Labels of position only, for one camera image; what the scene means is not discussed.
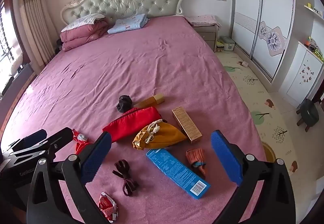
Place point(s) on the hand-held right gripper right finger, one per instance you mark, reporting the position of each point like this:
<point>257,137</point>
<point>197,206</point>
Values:
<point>226,159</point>

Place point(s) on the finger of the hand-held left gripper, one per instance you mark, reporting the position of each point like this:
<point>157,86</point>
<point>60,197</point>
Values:
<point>62,135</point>
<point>31,137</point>

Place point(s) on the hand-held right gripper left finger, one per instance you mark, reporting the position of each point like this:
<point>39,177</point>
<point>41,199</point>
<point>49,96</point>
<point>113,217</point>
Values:
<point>97,156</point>

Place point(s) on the dark maroon ribbon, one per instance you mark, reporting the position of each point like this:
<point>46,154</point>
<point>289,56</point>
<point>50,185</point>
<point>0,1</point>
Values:
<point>124,167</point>

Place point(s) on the orange brown folded cloth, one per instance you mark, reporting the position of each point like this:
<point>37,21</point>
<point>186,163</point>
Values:
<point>196,156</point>

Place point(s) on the red zipper pouch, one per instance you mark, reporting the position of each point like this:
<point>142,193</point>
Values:
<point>129,125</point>

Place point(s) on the crumpled red snack wrapper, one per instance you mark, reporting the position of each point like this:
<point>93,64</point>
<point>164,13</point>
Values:
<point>107,207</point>

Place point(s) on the gold carton box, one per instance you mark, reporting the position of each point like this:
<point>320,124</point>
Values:
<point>186,125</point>

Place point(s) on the blue carton box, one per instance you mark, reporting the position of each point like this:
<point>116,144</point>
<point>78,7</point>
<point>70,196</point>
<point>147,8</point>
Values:
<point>174,172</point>

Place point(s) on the black crumpled cloth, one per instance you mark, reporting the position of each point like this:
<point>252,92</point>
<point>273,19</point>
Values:
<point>124,103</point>

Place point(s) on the tree print play mat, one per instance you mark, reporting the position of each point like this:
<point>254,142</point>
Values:
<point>253,102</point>

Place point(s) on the white fluffy cushion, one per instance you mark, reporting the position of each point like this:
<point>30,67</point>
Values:
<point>16,61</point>

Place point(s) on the amber bottle with wooden cap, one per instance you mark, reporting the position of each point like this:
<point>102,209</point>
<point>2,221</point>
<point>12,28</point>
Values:
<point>151,99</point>

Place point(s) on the dark green stool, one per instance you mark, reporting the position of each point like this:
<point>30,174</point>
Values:
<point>307,111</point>

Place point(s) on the small white box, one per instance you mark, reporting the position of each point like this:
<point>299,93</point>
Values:
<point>244,64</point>

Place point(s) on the window with grille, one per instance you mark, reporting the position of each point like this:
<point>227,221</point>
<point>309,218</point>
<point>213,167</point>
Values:
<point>7,44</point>

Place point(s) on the folded pink quilt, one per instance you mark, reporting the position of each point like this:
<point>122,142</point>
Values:
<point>76,36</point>

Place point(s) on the pink bed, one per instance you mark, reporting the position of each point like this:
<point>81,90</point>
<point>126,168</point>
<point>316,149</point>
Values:
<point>151,61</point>

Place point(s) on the white low cabinet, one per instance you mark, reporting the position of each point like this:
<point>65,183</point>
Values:
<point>301,74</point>

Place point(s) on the beige curtain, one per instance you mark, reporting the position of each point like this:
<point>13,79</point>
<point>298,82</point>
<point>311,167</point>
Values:
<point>33,23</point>

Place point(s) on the green and white storage box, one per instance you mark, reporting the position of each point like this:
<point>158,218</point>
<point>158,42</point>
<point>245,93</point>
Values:
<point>226,44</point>

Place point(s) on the striped white pillow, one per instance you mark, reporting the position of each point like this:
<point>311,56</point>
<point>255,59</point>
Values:
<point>81,21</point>

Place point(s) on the grey nightstand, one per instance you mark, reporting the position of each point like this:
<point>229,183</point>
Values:
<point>207,36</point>

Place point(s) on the folded light blue blanket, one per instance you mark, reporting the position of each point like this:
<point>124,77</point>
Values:
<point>129,23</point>

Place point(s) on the pink floral cloth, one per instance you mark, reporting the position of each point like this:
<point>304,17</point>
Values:
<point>202,19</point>

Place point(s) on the pile of colourful toys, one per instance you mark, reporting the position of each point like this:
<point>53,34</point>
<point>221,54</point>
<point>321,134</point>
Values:
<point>313,46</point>

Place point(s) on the white wall shelf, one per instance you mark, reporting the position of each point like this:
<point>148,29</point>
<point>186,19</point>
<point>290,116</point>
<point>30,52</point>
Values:
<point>313,10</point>

